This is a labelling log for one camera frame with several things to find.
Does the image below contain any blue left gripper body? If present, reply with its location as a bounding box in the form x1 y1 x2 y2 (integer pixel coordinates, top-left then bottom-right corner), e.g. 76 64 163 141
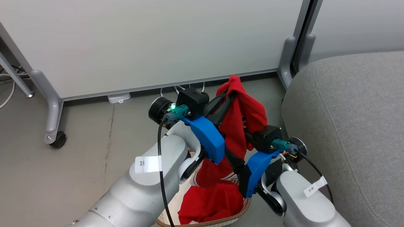
181 116 226 165

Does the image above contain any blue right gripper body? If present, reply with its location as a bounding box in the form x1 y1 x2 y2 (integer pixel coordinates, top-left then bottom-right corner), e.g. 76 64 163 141
239 150 283 198

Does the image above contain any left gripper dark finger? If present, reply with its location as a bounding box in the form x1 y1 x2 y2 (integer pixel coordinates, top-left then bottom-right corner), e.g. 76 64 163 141
206 91 233 114
211 91 238 127

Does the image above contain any red garment with white stripes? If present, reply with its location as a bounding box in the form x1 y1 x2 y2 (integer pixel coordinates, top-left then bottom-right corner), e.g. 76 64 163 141
178 75 268 225

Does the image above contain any cream perforated laundry basket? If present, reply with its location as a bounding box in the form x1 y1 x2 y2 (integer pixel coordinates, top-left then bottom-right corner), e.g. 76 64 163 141
155 151 252 227

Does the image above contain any white paper tag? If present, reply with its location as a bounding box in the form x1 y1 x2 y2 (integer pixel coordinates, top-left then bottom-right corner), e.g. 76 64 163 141
304 176 328 198
135 155 163 174

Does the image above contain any large white partition panel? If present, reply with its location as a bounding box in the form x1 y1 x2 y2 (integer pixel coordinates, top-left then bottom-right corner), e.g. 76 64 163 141
0 0 311 102

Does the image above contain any white power adapter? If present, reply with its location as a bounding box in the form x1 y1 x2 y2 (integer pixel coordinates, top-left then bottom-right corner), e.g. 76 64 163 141
107 92 131 104

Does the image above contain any grey fabric sofa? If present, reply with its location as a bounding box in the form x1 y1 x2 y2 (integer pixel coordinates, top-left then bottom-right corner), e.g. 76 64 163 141
281 51 404 227

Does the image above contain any black caster wheel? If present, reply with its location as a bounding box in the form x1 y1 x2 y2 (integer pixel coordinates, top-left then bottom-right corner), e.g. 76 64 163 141
49 131 67 149

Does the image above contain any narrow white partition panel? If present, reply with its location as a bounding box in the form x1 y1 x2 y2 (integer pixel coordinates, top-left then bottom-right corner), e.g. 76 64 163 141
308 0 404 62

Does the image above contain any grey partition foot with caster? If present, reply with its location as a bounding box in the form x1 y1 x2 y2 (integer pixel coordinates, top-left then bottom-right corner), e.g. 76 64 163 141
30 70 64 144

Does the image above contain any grey metal table leg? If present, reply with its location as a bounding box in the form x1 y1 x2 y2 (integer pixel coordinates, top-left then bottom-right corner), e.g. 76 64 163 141
0 52 35 98

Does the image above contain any looped white cable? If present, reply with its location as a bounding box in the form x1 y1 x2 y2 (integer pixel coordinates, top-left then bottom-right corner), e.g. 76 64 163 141
160 82 206 97

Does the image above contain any long white floor cable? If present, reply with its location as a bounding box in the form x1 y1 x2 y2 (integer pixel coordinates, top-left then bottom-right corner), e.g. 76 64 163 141
0 72 17 109

